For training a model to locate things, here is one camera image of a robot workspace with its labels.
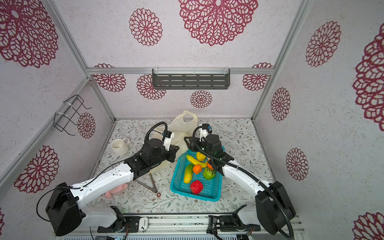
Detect white ceramic mug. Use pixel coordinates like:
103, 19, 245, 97
111, 138, 130, 157

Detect green apple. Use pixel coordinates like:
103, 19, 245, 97
203, 167, 216, 180

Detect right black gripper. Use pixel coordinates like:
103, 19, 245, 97
185, 136, 215, 162

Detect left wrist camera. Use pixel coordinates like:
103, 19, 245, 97
163, 130, 175, 151

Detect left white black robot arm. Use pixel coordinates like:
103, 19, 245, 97
46, 122, 180, 237

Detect grey wall shelf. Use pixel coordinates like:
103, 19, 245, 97
152, 69, 231, 90

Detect yellow green corn cob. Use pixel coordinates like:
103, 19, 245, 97
183, 164, 195, 184

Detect orange tangerine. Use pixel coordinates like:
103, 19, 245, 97
193, 165, 203, 175

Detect red apple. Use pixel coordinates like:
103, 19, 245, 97
190, 180, 204, 195

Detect teal plastic basket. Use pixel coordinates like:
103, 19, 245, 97
170, 150, 223, 202

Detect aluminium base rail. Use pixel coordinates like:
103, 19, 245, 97
53, 212, 306, 236

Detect yellow banana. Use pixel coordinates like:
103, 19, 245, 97
186, 155, 207, 168

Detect metal tongs red tips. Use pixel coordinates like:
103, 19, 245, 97
136, 173, 162, 198

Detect black wire wall rack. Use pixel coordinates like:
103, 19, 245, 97
53, 95, 91, 136

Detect cream printed plastic bag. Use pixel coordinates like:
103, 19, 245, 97
168, 111, 198, 161

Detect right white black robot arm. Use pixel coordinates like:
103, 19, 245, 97
184, 124, 296, 240

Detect yellow lemon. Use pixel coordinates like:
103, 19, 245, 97
196, 152, 207, 162

